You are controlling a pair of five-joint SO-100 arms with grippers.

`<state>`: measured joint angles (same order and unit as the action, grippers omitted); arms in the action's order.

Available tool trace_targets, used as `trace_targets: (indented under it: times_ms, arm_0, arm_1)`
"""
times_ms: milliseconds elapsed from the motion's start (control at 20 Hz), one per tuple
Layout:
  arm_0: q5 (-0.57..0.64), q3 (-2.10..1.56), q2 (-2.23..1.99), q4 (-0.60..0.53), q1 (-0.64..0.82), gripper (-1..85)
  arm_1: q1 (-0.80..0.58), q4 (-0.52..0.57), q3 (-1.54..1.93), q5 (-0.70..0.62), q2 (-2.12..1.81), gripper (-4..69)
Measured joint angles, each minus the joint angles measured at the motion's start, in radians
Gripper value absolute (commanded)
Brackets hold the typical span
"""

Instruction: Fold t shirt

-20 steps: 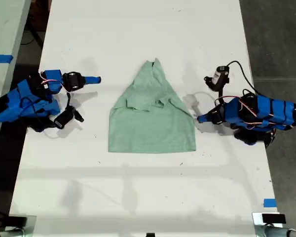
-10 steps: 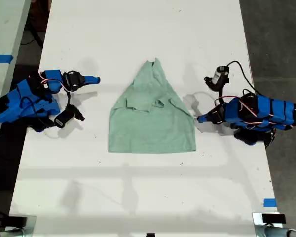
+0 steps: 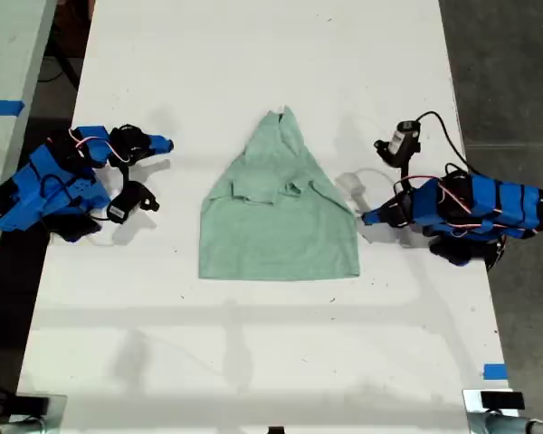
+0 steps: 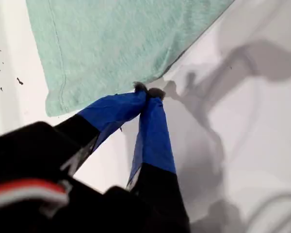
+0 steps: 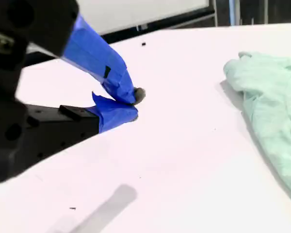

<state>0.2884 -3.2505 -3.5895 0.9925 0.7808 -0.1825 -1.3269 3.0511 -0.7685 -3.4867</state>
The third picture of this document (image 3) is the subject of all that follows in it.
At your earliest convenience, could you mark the pale green T-shirt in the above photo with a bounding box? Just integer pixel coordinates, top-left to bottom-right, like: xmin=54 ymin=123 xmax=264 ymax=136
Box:
xmin=197 ymin=105 xmax=361 ymax=281

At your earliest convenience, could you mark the long blue tape strip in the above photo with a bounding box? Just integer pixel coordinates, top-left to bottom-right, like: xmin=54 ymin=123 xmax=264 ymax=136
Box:
xmin=0 ymin=99 xmax=26 ymax=118

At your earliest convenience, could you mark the pale side table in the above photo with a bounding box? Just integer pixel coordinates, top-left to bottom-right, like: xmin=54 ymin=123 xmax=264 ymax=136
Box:
xmin=0 ymin=0 xmax=59 ymax=295

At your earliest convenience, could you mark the short blue tape strip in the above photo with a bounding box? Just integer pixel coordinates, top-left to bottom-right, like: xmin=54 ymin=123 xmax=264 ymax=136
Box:
xmin=482 ymin=363 xmax=510 ymax=381

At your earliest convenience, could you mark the flat black box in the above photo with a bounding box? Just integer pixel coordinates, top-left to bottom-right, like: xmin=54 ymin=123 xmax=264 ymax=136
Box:
xmin=481 ymin=392 xmax=525 ymax=410
xmin=14 ymin=395 xmax=51 ymax=415

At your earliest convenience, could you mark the grey metal pipe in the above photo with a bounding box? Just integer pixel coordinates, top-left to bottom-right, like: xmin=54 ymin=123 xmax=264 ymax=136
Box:
xmin=0 ymin=418 xmax=49 ymax=434
xmin=466 ymin=410 xmax=543 ymax=434

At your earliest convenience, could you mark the short black camera stalk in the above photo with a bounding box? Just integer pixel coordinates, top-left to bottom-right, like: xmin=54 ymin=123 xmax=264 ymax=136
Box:
xmin=398 ymin=153 xmax=414 ymax=183
xmin=117 ymin=160 xmax=137 ymax=187

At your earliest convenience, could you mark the thin white cable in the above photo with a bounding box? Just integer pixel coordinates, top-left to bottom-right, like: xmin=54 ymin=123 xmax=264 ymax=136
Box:
xmin=355 ymin=166 xmax=397 ymax=184

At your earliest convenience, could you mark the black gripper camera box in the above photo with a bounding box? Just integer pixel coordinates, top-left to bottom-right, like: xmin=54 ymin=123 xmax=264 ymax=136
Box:
xmin=105 ymin=180 xmax=160 ymax=226
xmin=373 ymin=119 xmax=423 ymax=168

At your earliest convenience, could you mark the black floor cable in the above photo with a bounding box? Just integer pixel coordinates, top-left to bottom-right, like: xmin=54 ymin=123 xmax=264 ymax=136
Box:
xmin=38 ymin=52 xmax=81 ymax=90

